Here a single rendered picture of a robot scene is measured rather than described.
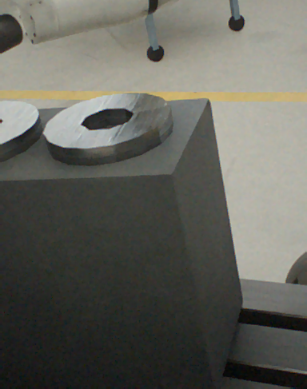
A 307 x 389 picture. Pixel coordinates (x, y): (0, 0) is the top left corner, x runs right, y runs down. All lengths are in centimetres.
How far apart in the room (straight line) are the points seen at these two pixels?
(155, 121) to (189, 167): 4
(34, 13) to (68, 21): 4
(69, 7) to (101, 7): 4
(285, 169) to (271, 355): 232
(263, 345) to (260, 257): 185
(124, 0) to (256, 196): 194
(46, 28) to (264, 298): 38
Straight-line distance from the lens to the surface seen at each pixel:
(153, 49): 413
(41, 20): 94
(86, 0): 95
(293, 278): 147
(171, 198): 56
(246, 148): 318
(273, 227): 268
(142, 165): 57
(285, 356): 69
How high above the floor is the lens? 139
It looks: 27 degrees down
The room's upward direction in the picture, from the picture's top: 12 degrees counter-clockwise
